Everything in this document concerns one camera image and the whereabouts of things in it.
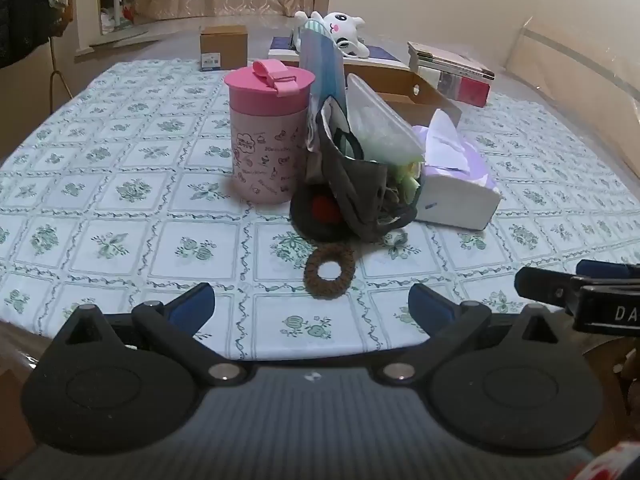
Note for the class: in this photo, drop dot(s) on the white black patterned cloth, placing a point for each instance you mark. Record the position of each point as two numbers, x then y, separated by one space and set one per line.
332 120

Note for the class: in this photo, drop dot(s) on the pink cover book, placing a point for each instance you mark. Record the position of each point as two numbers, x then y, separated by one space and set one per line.
445 57

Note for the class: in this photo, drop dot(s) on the red white printed cloth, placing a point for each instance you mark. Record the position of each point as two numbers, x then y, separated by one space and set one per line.
610 465

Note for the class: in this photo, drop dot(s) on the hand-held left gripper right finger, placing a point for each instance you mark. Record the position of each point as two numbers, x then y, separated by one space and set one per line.
430 307

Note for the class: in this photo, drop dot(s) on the small cardboard box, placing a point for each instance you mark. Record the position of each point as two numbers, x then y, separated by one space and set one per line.
225 45

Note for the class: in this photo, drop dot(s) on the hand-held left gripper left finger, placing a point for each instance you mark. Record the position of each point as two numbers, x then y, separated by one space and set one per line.
192 305

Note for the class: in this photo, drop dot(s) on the thick white red book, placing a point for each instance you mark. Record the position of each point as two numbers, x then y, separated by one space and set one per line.
470 92

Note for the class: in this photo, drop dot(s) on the clear plastic bag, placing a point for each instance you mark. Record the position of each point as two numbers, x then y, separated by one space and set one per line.
380 125

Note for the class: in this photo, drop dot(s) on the dark grey cap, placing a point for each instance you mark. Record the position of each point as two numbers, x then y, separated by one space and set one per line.
357 187

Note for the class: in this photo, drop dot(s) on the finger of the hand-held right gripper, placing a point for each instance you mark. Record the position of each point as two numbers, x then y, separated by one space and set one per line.
545 285
610 269

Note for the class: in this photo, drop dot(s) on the black round pouch red dot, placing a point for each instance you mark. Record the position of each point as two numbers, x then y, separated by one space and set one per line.
305 215

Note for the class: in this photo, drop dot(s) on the blue white flat box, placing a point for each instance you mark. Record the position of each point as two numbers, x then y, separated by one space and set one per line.
381 53

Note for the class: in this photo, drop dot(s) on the purple tissue pack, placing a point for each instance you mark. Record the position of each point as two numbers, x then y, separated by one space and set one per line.
460 195

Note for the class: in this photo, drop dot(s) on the black padded jacket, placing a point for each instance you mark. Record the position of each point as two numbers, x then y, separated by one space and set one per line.
22 5

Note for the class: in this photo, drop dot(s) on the thin metal rack leg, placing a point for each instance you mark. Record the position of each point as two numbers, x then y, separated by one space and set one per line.
52 80

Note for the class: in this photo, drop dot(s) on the white plush toy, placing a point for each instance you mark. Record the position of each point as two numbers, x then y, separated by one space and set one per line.
340 27

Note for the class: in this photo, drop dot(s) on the light green cloth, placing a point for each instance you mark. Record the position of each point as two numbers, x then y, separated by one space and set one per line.
407 182

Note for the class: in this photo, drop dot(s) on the plastic wrapped beige headboard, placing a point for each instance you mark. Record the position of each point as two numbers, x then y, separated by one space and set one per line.
575 75

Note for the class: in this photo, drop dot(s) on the cardboard tray box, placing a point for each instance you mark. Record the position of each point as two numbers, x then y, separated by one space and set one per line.
400 80

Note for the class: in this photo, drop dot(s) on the white fan stand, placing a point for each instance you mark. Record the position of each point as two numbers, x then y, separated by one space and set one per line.
117 10

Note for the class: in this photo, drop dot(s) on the pink lidded cup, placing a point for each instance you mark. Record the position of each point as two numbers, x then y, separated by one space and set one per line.
267 150

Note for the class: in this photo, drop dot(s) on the brown hair scrunchie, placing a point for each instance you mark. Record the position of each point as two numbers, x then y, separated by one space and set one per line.
312 280

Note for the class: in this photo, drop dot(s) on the bluish clear packet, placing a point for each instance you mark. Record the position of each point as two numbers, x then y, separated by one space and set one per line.
322 70

